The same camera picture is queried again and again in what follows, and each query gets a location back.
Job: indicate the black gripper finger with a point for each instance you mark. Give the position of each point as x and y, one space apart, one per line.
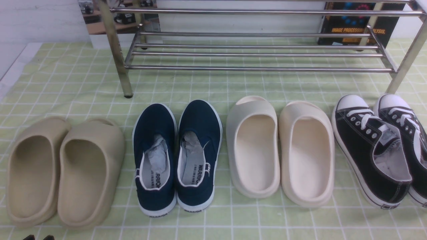
49 237

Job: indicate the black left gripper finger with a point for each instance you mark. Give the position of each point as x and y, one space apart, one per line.
29 237

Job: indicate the black canvas sneaker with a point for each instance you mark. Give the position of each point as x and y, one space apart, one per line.
374 150
394 110

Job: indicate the metal shoe rack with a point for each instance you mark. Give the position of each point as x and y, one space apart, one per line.
369 47

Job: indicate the left tan foam slide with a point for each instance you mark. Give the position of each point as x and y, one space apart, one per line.
33 172

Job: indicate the tan foam slide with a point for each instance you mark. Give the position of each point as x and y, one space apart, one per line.
91 157
33 172

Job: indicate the right tan foam slide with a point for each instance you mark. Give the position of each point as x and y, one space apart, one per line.
91 157

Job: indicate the left navy canvas sneaker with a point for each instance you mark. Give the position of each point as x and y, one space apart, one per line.
153 139

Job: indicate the navy canvas sneaker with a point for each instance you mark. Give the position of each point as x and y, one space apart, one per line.
153 139
198 146

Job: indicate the right navy canvas sneaker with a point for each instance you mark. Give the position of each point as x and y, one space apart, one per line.
198 146

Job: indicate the left cream foam slide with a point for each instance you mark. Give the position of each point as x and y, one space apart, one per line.
252 143

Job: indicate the cream foam slide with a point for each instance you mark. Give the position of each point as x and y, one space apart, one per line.
308 154
252 143

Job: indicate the right cream foam slide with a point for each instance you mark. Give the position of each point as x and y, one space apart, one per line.
308 154

